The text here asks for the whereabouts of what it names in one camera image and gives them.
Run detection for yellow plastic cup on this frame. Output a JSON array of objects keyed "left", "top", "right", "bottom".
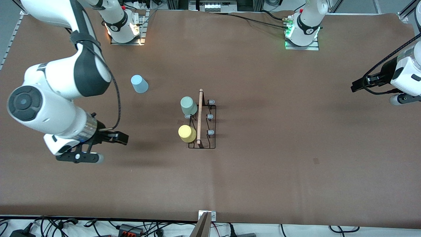
[{"left": 178, "top": 125, "right": 197, "bottom": 143}]

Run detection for pale green plastic cup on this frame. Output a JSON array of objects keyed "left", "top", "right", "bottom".
[{"left": 181, "top": 97, "right": 199, "bottom": 115}]

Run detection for black wire cup holder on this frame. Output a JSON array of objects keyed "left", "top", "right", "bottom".
[{"left": 184, "top": 89, "right": 217, "bottom": 149}]

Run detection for light blue plastic cup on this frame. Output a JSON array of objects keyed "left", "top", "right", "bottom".
[{"left": 131, "top": 75, "right": 149, "bottom": 94}]

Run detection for black box orange connectors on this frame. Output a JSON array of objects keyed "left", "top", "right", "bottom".
[{"left": 118, "top": 224, "right": 144, "bottom": 236}]

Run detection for black power adapter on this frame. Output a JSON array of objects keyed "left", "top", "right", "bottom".
[{"left": 9, "top": 228, "right": 36, "bottom": 237}]

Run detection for white power strip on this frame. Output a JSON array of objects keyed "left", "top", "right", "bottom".
[{"left": 132, "top": 0, "right": 155, "bottom": 10}]

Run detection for brown table mat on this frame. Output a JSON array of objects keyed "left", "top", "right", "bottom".
[{"left": 0, "top": 7, "right": 421, "bottom": 228}]

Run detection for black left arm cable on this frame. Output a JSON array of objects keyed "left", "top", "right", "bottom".
[{"left": 362, "top": 33, "right": 421, "bottom": 96}]

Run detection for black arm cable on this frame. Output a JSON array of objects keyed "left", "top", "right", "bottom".
[
  {"left": 362, "top": 33, "right": 421, "bottom": 96},
  {"left": 66, "top": 28, "right": 121, "bottom": 130}
]

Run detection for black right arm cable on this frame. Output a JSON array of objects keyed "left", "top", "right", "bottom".
[{"left": 66, "top": 28, "right": 121, "bottom": 130}]

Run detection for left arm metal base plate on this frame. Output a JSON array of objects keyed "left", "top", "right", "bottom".
[{"left": 285, "top": 36, "right": 320, "bottom": 51}]

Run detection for aluminium frame corner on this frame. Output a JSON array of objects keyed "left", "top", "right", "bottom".
[{"left": 397, "top": 0, "right": 421, "bottom": 23}]

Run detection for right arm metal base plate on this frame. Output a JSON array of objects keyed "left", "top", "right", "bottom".
[{"left": 110, "top": 10, "right": 147, "bottom": 46}]

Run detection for short black table cable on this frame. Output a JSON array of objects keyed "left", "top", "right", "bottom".
[{"left": 261, "top": 10, "right": 286, "bottom": 22}]

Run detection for aluminium frame rail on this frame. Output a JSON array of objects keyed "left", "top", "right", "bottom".
[{"left": 0, "top": 9, "right": 27, "bottom": 70}]

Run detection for small metal bracket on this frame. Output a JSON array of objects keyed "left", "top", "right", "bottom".
[{"left": 198, "top": 211, "right": 217, "bottom": 222}]

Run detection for wooden post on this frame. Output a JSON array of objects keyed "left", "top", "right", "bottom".
[{"left": 190, "top": 212, "right": 212, "bottom": 237}]

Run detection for long black table cable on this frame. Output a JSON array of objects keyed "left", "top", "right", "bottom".
[{"left": 210, "top": 12, "right": 288, "bottom": 30}]

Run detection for looped black floor cable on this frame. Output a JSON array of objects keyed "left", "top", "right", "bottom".
[{"left": 329, "top": 225, "right": 359, "bottom": 233}]

